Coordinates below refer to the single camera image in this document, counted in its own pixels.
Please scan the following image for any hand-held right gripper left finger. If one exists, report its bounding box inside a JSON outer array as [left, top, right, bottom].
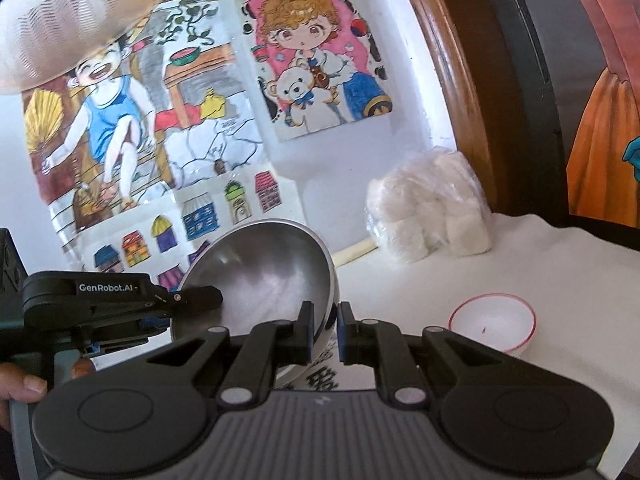
[[145, 301, 321, 406]]

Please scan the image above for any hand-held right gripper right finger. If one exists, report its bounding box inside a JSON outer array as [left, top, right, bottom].
[[336, 301, 508, 406]]

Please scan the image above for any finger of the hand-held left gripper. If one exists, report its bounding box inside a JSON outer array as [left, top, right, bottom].
[[22, 270, 224, 322], [74, 312, 174, 350]]

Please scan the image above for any steel bowl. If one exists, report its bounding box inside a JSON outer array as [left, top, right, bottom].
[[170, 219, 341, 392]]

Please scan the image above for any white red-rimmed ceramic bowl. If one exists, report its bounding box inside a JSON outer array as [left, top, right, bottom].
[[448, 295, 537, 357]]

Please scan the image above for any person's left hand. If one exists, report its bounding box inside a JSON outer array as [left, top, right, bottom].
[[0, 359, 95, 432]]

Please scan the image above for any cream candle stick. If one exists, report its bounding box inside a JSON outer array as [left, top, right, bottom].
[[332, 239, 376, 267]]

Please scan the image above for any colourful houses drawing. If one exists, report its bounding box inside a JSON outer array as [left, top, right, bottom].
[[59, 164, 312, 295]]

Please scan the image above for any plastic bag of white blocks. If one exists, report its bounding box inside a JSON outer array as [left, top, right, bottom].
[[363, 145, 494, 264]]

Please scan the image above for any child with fan drawing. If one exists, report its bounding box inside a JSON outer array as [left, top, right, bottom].
[[22, 0, 267, 241]]

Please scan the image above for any white printed tablecloth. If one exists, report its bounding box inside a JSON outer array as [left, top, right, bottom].
[[272, 209, 640, 466]]

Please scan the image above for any child with teddy bear drawing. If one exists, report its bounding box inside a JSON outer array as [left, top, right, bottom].
[[232, 0, 397, 145]]

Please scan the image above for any pale blurred mesh object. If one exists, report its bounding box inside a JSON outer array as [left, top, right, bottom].
[[0, 0, 197, 97]]

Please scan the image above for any girl in orange dress poster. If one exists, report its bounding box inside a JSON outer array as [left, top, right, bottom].
[[567, 0, 640, 229]]

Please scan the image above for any curved wooden frame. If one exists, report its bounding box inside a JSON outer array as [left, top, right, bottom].
[[392, 0, 502, 215]]

